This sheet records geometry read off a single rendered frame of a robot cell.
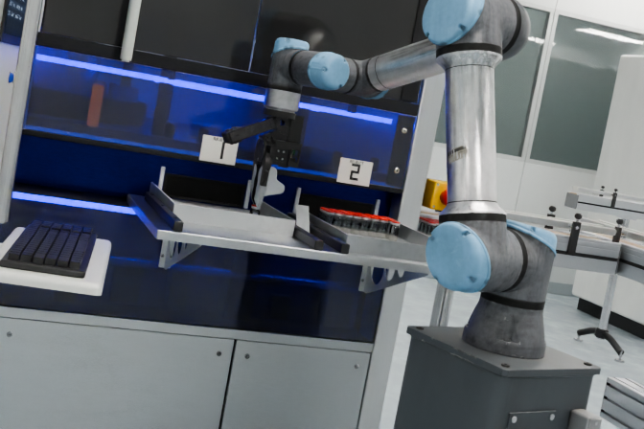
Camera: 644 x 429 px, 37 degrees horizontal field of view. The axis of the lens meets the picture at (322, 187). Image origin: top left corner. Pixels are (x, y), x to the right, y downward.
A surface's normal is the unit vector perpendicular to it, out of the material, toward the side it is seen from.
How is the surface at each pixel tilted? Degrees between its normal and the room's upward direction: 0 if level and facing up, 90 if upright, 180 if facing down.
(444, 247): 98
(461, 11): 83
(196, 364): 90
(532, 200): 90
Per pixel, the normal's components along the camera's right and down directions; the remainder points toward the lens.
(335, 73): 0.66, 0.17
